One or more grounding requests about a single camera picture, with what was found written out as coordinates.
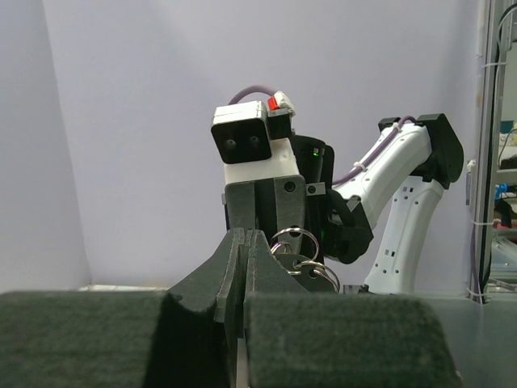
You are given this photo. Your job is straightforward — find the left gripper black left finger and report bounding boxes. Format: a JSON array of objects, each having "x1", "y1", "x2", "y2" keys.
[{"x1": 1, "y1": 229, "x2": 245, "y2": 387}]

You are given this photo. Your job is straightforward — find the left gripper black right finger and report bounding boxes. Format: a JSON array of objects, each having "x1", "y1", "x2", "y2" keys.
[{"x1": 244, "y1": 230, "x2": 463, "y2": 387}]

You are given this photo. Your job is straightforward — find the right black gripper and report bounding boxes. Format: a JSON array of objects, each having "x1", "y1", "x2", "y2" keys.
[{"x1": 223, "y1": 175, "x2": 323, "y2": 261}]

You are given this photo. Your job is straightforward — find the silver key organiser with rings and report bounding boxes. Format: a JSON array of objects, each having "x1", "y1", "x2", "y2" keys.
[{"x1": 269, "y1": 226, "x2": 341, "y2": 293}]

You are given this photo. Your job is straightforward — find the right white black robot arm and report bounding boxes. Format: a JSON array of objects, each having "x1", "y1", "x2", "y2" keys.
[{"x1": 211, "y1": 110, "x2": 464, "y2": 295}]

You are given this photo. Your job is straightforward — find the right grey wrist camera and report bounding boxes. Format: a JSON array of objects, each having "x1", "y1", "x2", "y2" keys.
[{"x1": 211, "y1": 91, "x2": 299, "y2": 184}]

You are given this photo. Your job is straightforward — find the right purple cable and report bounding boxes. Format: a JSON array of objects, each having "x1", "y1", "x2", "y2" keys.
[{"x1": 225, "y1": 83, "x2": 418, "y2": 187}]

